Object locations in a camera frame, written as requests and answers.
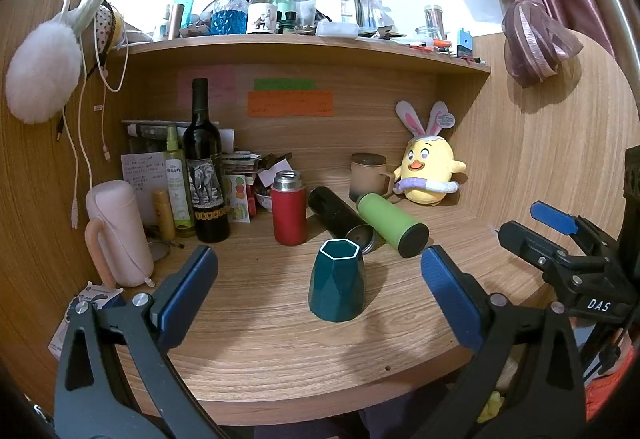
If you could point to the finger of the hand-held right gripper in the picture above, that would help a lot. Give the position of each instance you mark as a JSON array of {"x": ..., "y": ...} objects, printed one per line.
[
  {"x": 552, "y": 217},
  {"x": 525, "y": 239}
]

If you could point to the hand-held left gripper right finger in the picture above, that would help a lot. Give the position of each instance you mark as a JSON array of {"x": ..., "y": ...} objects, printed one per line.
[{"x": 450, "y": 299}]

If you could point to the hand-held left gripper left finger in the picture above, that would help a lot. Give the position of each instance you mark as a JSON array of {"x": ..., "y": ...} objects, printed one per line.
[{"x": 187, "y": 299}]

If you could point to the teal faceted cup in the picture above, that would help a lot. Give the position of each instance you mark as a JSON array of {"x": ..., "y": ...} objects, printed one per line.
[{"x": 336, "y": 281}]

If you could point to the small round mirror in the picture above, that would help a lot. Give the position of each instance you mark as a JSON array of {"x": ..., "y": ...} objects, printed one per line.
[{"x": 158, "y": 250}]

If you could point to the yellow tube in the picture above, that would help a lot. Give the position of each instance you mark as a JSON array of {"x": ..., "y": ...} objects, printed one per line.
[{"x": 163, "y": 214}]

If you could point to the green thermos bottle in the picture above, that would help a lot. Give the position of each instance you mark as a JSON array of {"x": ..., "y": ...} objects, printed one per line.
[{"x": 395, "y": 223}]

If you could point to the blue and white packet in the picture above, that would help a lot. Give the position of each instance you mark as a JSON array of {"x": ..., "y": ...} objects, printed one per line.
[{"x": 92, "y": 301}]

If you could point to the metal thermos lid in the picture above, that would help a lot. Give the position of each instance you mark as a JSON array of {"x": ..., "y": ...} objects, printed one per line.
[{"x": 361, "y": 239}]

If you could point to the fruit print snack packet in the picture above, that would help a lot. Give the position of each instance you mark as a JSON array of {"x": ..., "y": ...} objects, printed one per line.
[{"x": 239, "y": 196}]

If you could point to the green spray bottle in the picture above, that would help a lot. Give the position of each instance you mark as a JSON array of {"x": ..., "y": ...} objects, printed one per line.
[{"x": 176, "y": 179}]

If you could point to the yellow chick plush toy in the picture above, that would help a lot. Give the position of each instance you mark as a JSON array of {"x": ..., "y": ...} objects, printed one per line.
[{"x": 427, "y": 166}]

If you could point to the dark wine bottle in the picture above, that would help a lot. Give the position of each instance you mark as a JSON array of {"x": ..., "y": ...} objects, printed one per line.
[{"x": 204, "y": 174}]

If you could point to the white handwritten paper note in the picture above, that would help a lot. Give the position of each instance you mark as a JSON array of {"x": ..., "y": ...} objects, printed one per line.
[{"x": 142, "y": 179}]

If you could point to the red thermos bottle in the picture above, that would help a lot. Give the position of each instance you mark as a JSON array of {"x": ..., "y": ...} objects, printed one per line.
[{"x": 288, "y": 214}]

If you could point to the black thermos bottle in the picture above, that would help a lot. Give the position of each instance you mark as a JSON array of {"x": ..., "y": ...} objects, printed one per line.
[{"x": 334, "y": 211}]

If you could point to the brown mug with lid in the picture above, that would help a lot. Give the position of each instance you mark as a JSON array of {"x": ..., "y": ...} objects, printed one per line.
[{"x": 369, "y": 176}]

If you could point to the rolled newspaper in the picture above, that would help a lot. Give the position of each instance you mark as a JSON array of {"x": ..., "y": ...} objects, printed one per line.
[{"x": 150, "y": 129}]

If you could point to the blue stamp box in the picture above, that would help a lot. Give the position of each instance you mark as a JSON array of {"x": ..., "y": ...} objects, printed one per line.
[{"x": 464, "y": 44}]

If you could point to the pink sticky note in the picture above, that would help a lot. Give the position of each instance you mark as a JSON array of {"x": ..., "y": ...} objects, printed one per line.
[{"x": 206, "y": 86}]

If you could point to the orange sticky note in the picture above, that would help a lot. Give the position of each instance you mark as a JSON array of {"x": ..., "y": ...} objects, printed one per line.
[{"x": 290, "y": 103}]

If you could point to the small glass jar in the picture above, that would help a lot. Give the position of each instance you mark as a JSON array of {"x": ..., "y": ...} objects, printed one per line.
[{"x": 434, "y": 19}]

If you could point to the green sticky note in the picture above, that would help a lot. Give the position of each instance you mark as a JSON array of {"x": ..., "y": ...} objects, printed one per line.
[{"x": 285, "y": 84}]

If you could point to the white fluffy earmuffs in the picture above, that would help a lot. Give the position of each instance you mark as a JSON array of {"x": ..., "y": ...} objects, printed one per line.
[{"x": 45, "y": 64}]

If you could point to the wooden shelf board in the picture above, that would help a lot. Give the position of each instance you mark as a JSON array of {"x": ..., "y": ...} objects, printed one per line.
[{"x": 300, "y": 48}]

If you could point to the polka dot headband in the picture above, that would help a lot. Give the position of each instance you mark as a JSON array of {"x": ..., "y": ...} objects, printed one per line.
[{"x": 102, "y": 31}]

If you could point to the white plastic box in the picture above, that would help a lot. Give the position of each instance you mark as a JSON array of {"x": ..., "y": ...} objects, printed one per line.
[{"x": 337, "y": 28}]

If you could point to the clear plastic package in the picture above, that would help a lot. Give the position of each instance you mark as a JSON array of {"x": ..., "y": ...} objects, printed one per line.
[{"x": 365, "y": 6}]

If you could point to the glass bottle with blue liquid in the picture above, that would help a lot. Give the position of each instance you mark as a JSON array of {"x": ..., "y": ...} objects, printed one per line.
[{"x": 230, "y": 14}]

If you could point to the teal plastic bottle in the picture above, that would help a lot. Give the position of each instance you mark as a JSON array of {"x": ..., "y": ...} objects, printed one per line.
[{"x": 184, "y": 6}]

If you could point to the clear glass jar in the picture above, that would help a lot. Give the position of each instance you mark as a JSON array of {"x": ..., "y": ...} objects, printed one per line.
[{"x": 304, "y": 6}]

